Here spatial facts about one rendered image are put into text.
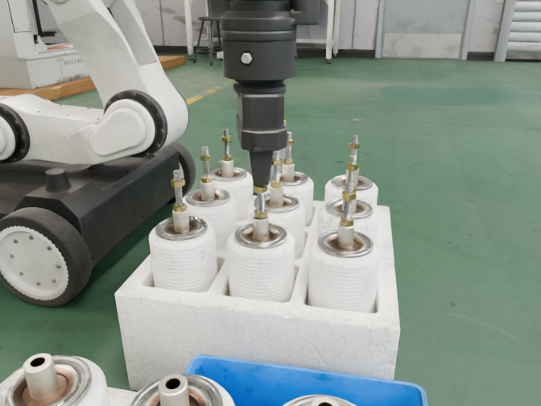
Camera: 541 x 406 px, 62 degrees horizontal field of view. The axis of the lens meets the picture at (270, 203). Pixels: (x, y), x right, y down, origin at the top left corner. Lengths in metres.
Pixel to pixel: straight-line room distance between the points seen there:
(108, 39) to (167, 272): 0.53
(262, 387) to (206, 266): 0.18
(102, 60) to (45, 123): 0.22
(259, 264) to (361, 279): 0.14
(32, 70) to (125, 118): 2.31
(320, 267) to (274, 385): 0.17
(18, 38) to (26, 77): 0.23
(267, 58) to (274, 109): 0.06
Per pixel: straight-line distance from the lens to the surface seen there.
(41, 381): 0.44
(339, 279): 0.60
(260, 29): 0.53
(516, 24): 5.76
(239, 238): 0.63
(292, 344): 0.64
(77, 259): 0.92
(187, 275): 0.66
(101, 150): 1.02
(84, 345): 0.90
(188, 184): 1.35
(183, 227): 0.66
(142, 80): 0.99
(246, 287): 0.63
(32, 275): 1.02
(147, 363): 0.74
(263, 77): 0.53
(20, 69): 3.27
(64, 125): 1.12
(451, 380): 0.83
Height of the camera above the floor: 0.55
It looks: 23 degrees down
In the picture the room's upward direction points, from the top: straight up
